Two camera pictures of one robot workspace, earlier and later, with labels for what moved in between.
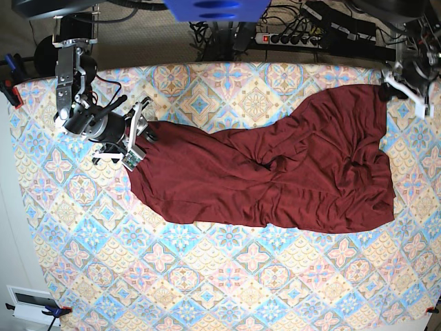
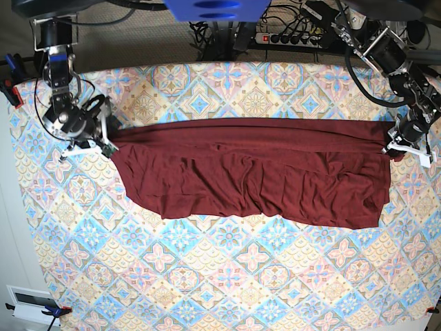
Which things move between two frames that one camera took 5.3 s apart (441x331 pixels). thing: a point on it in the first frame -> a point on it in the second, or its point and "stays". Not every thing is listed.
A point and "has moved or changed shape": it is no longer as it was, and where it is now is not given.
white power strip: (306, 41) stays
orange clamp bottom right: (432, 309) stays
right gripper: (414, 72) -> (414, 124)
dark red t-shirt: (323, 168) has moved or changed shape
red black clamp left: (12, 93) stays
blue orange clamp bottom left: (54, 312) stays
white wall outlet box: (29, 304) stays
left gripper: (110, 128) -> (82, 127)
